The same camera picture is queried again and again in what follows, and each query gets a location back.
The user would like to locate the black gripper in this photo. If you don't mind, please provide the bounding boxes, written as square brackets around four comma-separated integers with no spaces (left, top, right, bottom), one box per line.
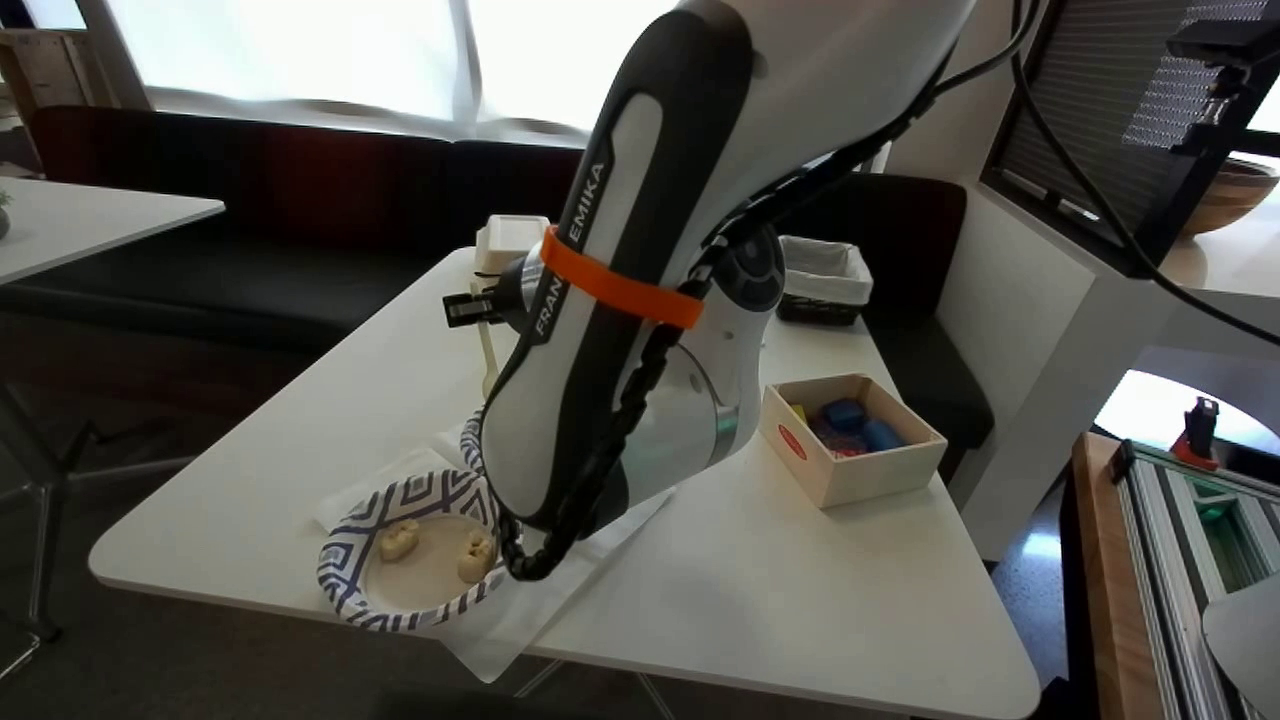
[440,264,537,332]

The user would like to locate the beige donut piece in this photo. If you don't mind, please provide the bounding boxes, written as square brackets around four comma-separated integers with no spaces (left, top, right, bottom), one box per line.
[451,530,500,587]
[374,521,423,562]

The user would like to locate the white styrofoam food container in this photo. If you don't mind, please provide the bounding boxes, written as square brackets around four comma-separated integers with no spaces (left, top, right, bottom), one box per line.
[471,210,554,280]

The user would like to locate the dark brown upholstered bench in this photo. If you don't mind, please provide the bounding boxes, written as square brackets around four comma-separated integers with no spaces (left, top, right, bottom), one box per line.
[0,105,997,462]

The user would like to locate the dark basket with white liner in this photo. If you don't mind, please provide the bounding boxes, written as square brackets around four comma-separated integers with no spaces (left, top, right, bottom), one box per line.
[775,232,881,328]

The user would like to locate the blue toy block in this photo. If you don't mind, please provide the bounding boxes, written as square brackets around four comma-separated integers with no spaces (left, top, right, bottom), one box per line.
[810,395,873,434]
[836,414,913,460]

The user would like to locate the white side table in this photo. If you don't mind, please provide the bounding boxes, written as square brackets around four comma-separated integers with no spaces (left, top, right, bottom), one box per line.
[0,175,231,683]

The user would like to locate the cream wooden toy box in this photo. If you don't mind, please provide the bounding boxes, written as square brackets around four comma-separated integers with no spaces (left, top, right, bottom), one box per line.
[754,370,950,515]

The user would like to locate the white monitor stand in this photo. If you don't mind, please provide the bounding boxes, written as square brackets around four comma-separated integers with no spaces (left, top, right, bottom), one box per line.
[931,175,1280,562]

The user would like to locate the black monitor screen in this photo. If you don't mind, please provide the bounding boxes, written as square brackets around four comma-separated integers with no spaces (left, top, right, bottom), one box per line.
[978,0,1280,280]

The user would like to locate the round white table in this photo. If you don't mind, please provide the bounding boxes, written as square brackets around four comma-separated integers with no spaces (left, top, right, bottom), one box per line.
[1092,369,1280,462]

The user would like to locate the light wooden plank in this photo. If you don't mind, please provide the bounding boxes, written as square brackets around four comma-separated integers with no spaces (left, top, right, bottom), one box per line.
[1068,432,1167,720]

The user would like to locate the red and black tool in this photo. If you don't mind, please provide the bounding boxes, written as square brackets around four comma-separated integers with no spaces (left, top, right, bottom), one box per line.
[1172,391,1225,470]

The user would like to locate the brown wooden bowl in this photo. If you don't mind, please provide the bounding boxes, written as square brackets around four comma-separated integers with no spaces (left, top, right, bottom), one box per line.
[1185,156,1280,239]

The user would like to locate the green plastic part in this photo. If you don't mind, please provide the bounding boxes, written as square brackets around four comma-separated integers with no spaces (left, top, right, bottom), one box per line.
[1190,488,1273,592]

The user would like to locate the orange velcro strap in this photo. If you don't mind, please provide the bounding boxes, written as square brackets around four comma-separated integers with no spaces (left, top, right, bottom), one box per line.
[537,222,708,332]

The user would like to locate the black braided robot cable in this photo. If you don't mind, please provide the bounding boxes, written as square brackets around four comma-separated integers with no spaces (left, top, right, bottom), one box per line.
[497,0,1054,583]

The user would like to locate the thin black cable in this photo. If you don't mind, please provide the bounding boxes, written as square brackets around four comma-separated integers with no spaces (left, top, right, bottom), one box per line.
[1002,0,1280,350]

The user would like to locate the grey metal frame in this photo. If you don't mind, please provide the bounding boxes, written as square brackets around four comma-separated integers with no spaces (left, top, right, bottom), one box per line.
[1116,442,1280,720]

